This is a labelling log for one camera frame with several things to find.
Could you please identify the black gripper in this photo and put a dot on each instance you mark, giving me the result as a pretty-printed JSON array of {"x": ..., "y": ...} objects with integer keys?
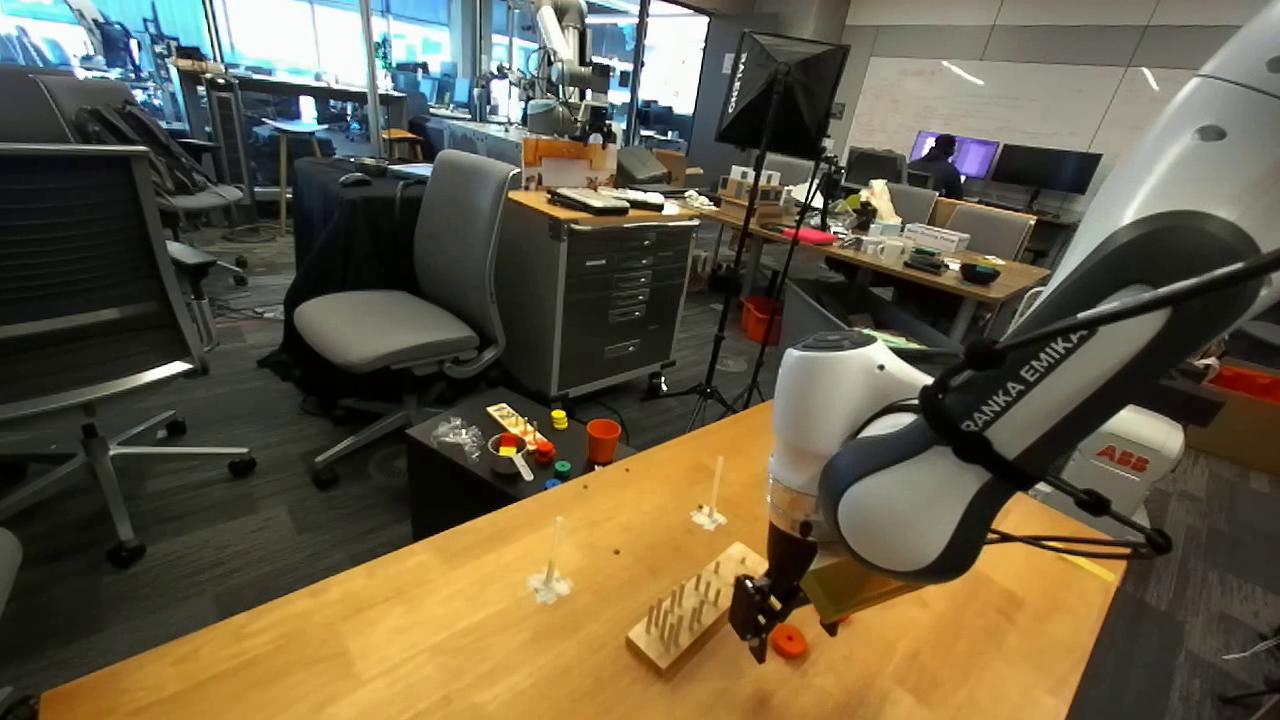
[{"x": 759, "y": 607}]

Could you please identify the orange disc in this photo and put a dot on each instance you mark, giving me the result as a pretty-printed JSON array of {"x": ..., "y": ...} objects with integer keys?
[{"x": 791, "y": 640}]

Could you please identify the white ABB robot base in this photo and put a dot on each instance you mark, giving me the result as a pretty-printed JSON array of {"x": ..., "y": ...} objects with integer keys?
[{"x": 1124, "y": 458}]

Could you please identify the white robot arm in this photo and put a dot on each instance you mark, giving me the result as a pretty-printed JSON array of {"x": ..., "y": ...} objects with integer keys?
[{"x": 886, "y": 477}]

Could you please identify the wooden peg rack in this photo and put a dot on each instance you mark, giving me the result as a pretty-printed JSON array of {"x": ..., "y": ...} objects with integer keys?
[{"x": 678, "y": 623}]

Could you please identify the clear plastic stand far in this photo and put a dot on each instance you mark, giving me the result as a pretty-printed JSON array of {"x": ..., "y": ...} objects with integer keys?
[{"x": 711, "y": 512}]

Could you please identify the orange cup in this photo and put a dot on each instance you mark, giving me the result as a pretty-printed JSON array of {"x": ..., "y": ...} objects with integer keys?
[{"x": 601, "y": 439}]

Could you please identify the grey drawer cabinet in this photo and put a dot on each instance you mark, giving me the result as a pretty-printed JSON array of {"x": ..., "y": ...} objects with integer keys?
[{"x": 589, "y": 301}]

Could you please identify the grey office chair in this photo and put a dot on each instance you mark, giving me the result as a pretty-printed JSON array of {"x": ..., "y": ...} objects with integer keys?
[{"x": 438, "y": 333}]

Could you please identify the black softbox light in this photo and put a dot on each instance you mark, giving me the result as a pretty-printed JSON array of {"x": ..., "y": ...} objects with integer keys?
[{"x": 780, "y": 95}]

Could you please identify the computer monitor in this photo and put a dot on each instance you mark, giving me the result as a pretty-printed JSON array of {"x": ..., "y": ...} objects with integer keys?
[{"x": 1054, "y": 169}]

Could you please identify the black mesh office chair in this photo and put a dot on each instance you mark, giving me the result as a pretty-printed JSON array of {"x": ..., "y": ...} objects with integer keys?
[{"x": 90, "y": 308}]

